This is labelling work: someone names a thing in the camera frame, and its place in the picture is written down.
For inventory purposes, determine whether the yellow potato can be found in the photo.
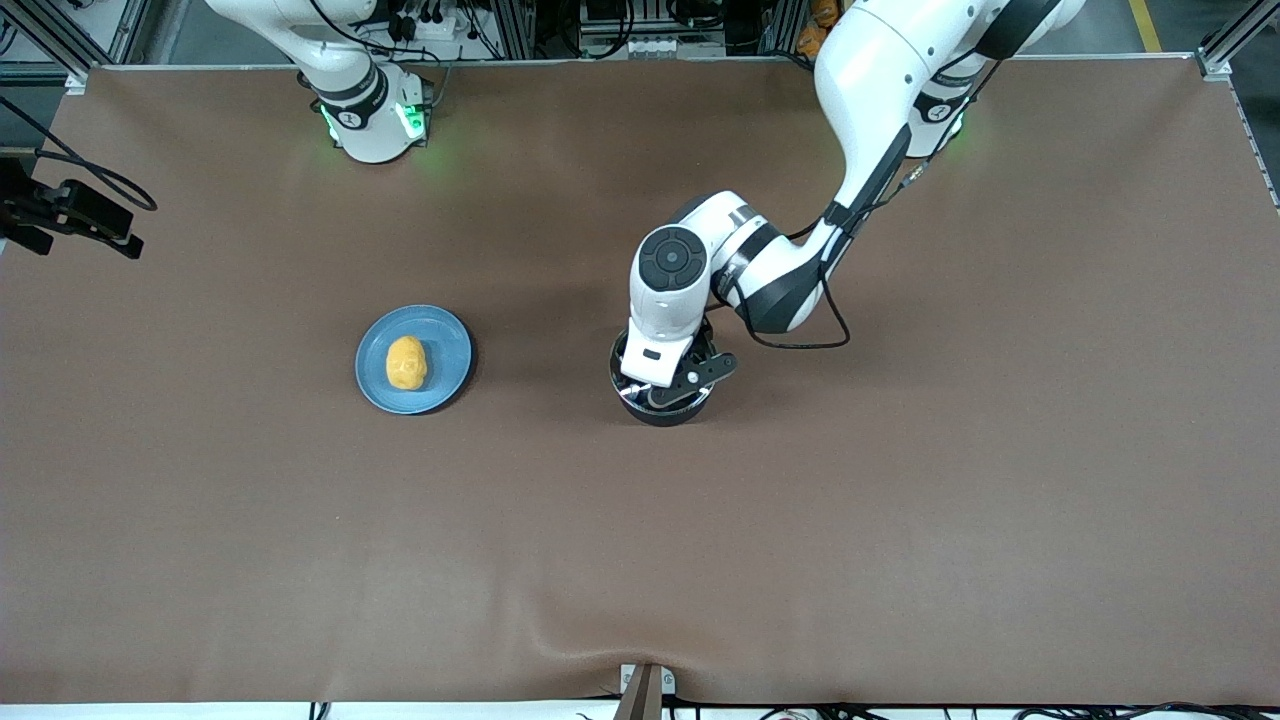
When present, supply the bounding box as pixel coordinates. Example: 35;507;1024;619
386;335;430;392

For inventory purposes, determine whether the brown table cover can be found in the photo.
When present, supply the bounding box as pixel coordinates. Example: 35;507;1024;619
0;58;1280;707

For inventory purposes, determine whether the round blue plate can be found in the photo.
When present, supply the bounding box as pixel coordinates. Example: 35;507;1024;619
354;304;475;416

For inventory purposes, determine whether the grey equipment box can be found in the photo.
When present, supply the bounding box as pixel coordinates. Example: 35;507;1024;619
578;0;683;59

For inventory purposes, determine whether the bag of orange snacks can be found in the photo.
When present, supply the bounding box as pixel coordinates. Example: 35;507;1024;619
796;0;843;57

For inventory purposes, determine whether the white power strip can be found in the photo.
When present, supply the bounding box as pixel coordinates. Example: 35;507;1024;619
385;0;473;43

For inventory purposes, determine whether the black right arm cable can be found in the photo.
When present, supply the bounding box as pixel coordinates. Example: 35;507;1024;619
0;95;159;214

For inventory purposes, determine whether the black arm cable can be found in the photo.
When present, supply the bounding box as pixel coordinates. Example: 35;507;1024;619
712;55;1006;352
0;95;159;214

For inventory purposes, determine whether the black pot with blue handle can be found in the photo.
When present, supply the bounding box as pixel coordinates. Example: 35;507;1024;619
609;330;717;429

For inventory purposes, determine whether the aluminium frame post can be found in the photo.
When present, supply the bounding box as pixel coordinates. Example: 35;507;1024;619
0;0;151;89
1195;0;1280;83

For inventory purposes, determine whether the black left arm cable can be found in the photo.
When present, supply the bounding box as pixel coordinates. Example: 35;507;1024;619
712;55;1006;352

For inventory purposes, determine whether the metal table clamp bracket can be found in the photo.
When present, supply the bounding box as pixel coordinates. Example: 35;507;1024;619
617;662;677;720

